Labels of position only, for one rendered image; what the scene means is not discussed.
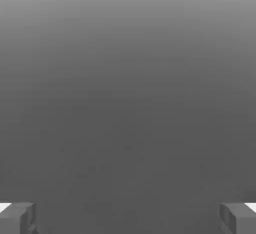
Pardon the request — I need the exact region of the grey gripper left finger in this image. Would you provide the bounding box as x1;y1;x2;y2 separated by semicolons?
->
0;201;38;234

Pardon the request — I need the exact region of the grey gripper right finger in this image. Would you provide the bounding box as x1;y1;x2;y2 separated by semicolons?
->
218;202;256;234

